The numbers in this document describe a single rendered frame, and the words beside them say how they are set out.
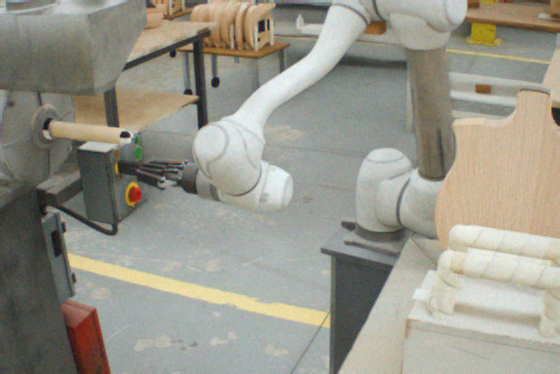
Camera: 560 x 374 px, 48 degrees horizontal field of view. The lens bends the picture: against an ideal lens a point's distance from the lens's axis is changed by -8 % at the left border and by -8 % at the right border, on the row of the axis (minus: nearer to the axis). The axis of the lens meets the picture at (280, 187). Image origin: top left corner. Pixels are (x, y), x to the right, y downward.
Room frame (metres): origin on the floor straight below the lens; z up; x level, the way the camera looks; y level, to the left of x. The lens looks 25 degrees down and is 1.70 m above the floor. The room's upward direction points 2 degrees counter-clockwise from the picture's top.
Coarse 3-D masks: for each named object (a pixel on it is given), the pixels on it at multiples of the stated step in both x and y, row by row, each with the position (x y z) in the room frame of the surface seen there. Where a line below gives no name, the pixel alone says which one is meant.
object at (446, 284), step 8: (440, 272) 0.81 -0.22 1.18; (448, 272) 0.80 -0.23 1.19; (440, 280) 0.81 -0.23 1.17; (448, 280) 0.80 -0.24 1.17; (456, 280) 0.80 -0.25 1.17; (440, 288) 0.80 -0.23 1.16; (448, 288) 0.80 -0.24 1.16; (440, 296) 0.80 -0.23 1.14; (448, 296) 0.80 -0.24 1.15; (440, 304) 0.80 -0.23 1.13; (448, 304) 0.80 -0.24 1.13; (440, 312) 0.80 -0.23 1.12; (448, 312) 0.80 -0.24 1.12
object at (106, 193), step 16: (96, 144) 1.54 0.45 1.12; (112, 144) 1.54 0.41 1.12; (128, 144) 1.57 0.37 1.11; (80, 160) 1.52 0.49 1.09; (96, 160) 1.50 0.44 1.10; (112, 160) 1.50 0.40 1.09; (128, 160) 1.56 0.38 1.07; (96, 176) 1.50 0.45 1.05; (112, 176) 1.49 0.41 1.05; (128, 176) 1.55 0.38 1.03; (96, 192) 1.50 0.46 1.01; (112, 192) 1.49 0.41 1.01; (128, 192) 1.54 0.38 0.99; (144, 192) 1.61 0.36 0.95; (64, 208) 1.54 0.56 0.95; (96, 208) 1.51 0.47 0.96; (112, 208) 1.49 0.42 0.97; (128, 208) 1.54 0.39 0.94; (96, 224) 1.54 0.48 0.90; (112, 224) 1.49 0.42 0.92
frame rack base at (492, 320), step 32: (480, 288) 0.88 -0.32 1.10; (512, 288) 0.87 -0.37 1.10; (416, 320) 0.81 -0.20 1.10; (448, 320) 0.80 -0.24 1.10; (480, 320) 0.79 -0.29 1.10; (512, 320) 0.78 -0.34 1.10; (416, 352) 0.80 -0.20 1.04; (448, 352) 0.78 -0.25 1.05; (480, 352) 0.76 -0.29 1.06; (512, 352) 0.74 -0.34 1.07; (544, 352) 0.72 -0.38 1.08
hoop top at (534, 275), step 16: (448, 256) 0.81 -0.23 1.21; (464, 256) 0.80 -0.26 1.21; (480, 256) 0.80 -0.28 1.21; (464, 272) 0.79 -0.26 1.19; (480, 272) 0.78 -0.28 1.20; (496, 272) 0.77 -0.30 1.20; (512, 272) 0.76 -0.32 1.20; (528, 272) 0.75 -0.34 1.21; (544, 272) 0.75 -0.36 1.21; (544, 288) 0.74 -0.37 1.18
